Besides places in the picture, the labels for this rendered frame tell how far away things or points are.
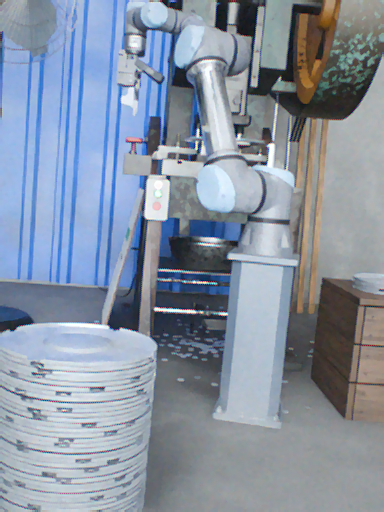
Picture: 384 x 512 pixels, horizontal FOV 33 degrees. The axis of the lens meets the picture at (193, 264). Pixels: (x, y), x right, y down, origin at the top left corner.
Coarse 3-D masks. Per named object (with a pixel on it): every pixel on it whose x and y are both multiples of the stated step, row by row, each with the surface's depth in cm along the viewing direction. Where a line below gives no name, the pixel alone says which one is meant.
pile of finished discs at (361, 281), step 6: (354, 276) 198; (360, 276) 205; (366, 276) 206; (372, 276) 208; (378, 276) 209; (354, 282) 197; (360, 282) 193; (366, 282) 191; (372, 282) 189; (378, 282) 194; (360, 288) 193; (366, 288) 191; (372, 288) 189; (378, 288) 188
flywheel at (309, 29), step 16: (336, 0) 236; (304, 16) 273; (320, 16) 242; (336, 16) 234; (304, 32) 274; (320, 32) 253; (304, 48) 273; (304, 64) 270; (320, 64) 249; (304, 80) 263; (304, 96) 256
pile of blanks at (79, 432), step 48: (0, 384) 112; (48, 384) 108; (96, 384) 106; (144, 384) 114; (0, 432) 111; (48, 432) 106; (96, 432) 108; (144, 432) 117; (0, 480) 111; (48, 480) 107; (96, 480) 109; (144, 480) 121
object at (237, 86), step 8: (248, 40) 235; (248, 72) 237; (232, 80) 236; (240, 80) 237; (248, 80) 237; (232, 88) 237; (240, 88) 237; (232, 96) 234; (240, 96) 235; (232, 104) 235; (240, 104) 235; (232, 112) 236; (240, 112) 236
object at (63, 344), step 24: (0, 336) 118; (24, 336) 121; (48, 336) 120; (72, 336) 122; (96, 336) 123; (120, 336) 127; (144, 336) 128; (48, 360) 105; (72, 360) 108; (96, 360) 109; (120, 360) 108
